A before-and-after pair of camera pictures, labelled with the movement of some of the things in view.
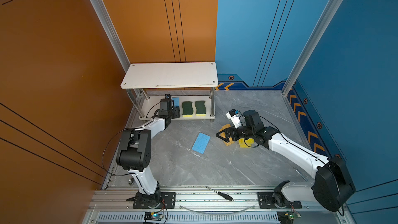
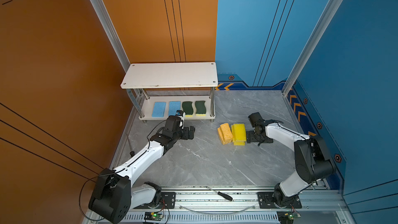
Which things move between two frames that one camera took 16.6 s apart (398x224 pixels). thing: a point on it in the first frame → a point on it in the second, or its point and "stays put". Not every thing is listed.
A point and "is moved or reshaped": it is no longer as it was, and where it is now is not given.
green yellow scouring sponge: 187,110 stays put
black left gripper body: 173,114 → 183,134
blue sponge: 201,143 is moved or reshaped
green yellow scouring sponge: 200,108 stays put
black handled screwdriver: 226,196 stays put
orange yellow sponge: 223,134 stays put
